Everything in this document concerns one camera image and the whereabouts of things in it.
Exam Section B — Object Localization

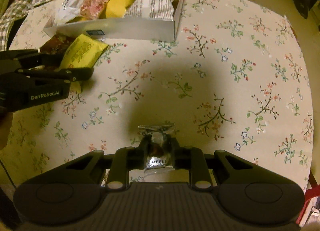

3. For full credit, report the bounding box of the clear truffle candy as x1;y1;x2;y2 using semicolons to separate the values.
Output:
138;123;175;176

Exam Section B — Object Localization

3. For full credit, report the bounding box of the yellow waffle sandwich packet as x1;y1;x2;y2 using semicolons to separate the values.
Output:
105;0;135;19

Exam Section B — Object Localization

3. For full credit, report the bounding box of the small yellow snack packet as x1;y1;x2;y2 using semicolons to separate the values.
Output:
58;34;110;94

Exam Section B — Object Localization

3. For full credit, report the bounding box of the red foil snack packet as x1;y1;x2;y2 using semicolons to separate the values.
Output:
40;34;75;55

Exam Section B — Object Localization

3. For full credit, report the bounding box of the white cookie snack packet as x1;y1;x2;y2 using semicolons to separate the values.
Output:
53;0;84;26

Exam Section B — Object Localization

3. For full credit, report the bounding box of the pink floral snack packet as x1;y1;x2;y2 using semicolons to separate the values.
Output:
80;0;109;20

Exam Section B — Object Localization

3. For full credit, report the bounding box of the floral tablecloth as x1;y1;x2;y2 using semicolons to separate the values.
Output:
1;0;313;195

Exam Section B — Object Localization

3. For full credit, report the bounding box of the pink and silver snack box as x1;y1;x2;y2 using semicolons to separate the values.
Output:
43;0;184;42

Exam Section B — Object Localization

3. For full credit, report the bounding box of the white printed snack packet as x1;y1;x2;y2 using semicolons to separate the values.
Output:
124;0;175;20

